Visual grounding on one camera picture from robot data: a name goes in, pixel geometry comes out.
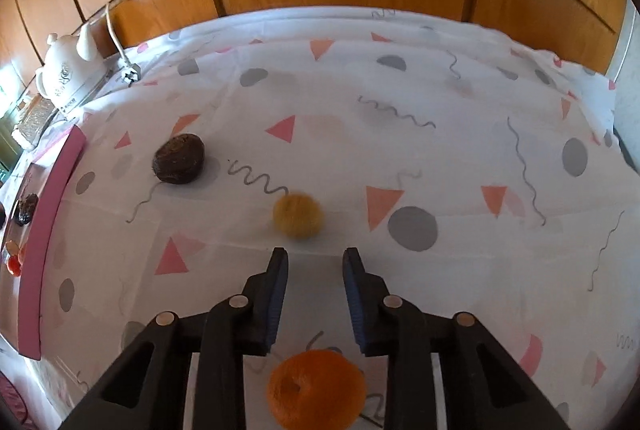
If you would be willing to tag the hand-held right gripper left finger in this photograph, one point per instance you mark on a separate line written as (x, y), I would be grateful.
(277, 292)

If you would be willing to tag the pink shallow box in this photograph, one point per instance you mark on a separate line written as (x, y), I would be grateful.
(45, 230)

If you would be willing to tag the white ceramic electric kettle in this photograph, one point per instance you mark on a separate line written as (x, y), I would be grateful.
(65, 80)

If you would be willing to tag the white patterned tablecloth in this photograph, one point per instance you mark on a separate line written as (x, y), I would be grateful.
(450, 160)

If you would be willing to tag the small orange tangerine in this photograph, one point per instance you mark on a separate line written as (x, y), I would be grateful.
(320, 390)

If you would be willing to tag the gold textured box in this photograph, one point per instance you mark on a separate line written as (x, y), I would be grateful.
(32, 125)

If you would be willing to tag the small yellow-brown round fruit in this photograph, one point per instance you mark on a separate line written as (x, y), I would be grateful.
(298, 216)

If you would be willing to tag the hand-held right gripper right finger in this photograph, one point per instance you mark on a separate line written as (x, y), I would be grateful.
(352, 295)

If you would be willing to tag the small red round fruit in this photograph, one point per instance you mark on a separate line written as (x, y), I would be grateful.
(13, 265)

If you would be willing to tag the dark brown passion fruit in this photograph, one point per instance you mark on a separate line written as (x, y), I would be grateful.
(178, 159)
(25, 208)

